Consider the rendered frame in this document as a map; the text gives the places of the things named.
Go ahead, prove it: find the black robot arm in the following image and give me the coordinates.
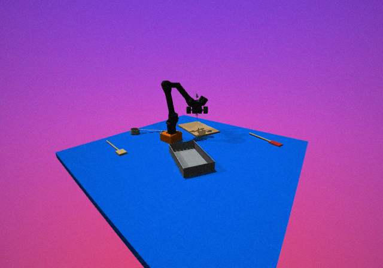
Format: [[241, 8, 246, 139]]
[[161, 80, 208, 135]]

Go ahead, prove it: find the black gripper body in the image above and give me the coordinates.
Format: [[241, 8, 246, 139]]
[[187, 106, 208, 114]]

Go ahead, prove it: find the red spatula with wooden handle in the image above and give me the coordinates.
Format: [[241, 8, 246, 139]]
[[249, 133, 283, 147]]

